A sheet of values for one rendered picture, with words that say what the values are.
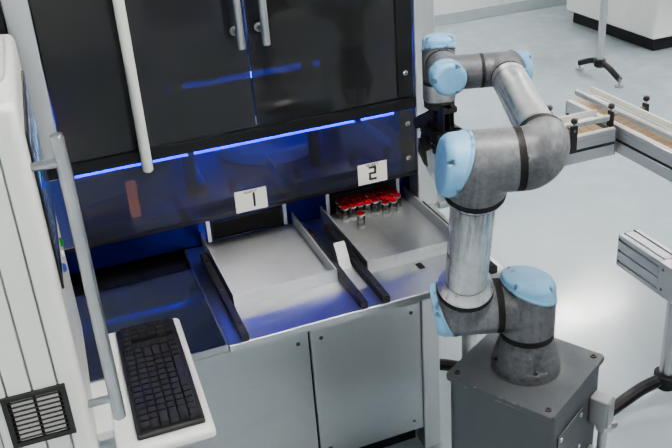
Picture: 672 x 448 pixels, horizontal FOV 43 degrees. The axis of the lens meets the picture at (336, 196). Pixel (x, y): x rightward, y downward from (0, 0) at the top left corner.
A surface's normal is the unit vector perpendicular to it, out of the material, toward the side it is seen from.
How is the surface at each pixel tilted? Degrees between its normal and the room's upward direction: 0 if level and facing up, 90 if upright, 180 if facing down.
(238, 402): 90
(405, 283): 0
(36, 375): 90
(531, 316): 90
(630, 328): 0
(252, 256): 0
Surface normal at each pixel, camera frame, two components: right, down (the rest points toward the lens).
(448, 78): 0.04, 0.43
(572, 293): -0.07, -0.90
